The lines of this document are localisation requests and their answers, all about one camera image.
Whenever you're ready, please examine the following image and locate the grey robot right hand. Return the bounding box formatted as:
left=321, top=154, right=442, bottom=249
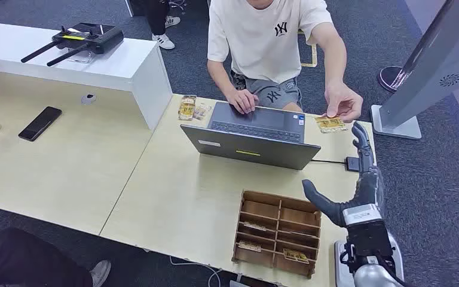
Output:
left=302, top=121, right=387, bottom=228

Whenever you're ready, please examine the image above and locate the person's right hand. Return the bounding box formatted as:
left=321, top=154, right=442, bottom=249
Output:
left=226, top=88, right=260, bottom=115

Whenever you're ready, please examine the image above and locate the person's left hand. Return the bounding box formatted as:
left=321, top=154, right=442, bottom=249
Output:
left=324, top=81, right=364, bottom=124

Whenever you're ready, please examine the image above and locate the gold ID card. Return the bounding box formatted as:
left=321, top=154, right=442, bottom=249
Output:
left=314, top=115, right=348, bottom=135

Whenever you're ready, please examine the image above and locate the pale patterned card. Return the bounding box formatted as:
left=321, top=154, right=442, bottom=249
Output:
left=192, top=103, right=213, bottom=121

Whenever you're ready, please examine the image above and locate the gold patterned card pile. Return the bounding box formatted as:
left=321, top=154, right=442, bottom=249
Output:
left=178, top=94, right=197, bottom=121

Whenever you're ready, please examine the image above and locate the wooden compartment card box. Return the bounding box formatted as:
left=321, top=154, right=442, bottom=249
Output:
left=231, top=190, right=323, bottom=279

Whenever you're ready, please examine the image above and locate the person in dark trousers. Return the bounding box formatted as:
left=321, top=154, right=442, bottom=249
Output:
left=0, top=227, right=112, bottom=287

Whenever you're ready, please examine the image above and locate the small black square pad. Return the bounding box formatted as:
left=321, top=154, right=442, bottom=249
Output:
left=345, top=156, right=361, bottom=173

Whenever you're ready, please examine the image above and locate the grey laptop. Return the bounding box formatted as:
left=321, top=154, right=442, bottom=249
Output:
left=180, top=100, right=322, bottom=171

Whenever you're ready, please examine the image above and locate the round metal stanchion base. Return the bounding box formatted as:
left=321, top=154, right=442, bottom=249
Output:
left=378, top=66, right=406, bottom=93

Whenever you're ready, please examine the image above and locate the yellow floor tape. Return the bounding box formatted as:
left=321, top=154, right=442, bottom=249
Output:
left=297, top=29, right=318, bottom=68

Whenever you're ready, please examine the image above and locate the grey kiosk stand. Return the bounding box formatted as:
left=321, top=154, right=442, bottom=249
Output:
left=370, top=0, right=459, bottom=141

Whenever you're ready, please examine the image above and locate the bystander with white shoes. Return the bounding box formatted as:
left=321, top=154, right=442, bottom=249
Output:
left=146, top=0, right=182, bottom=51

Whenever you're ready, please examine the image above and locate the white desk riser shelf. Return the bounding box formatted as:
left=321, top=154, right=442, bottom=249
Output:
left=0, top=20, right=174, bottom=132

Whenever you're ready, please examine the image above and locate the dark cabinet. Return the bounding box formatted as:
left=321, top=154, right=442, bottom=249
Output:
left=124, top=0, right=149, bottom=17

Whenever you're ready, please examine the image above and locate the black remote controller with antennas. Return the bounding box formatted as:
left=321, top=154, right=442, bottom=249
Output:
left=20, top=22, right=125, bottom=68

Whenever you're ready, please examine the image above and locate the clear controller stand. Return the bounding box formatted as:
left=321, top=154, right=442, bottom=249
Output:
left=66, top=49, right=96, bottom=65

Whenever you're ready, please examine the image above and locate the black smartphone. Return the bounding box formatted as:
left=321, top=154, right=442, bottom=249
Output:
left=18, top=106, right=63, bottom=142

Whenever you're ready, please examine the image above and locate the pale and black wrist camera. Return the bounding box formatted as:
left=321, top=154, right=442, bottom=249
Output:
left=342, top=204, right=395, bottom=259

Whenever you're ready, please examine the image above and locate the white cable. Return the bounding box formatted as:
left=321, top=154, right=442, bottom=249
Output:
left=169, top=256, right=223, bottom=287

